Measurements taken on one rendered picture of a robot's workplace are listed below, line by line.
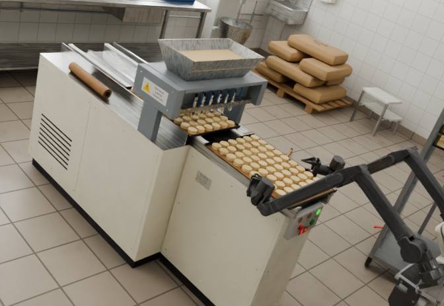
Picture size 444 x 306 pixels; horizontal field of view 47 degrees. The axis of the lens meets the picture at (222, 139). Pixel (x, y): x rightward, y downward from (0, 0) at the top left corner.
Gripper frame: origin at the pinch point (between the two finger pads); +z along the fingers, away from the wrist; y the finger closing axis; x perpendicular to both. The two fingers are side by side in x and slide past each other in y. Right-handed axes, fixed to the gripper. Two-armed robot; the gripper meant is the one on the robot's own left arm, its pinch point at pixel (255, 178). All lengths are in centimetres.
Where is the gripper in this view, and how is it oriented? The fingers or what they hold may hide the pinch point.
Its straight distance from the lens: 249.3
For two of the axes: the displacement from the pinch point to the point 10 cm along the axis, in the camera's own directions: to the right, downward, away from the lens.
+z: 0.1, -4.3, 9.0
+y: -2.6, 8.7, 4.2
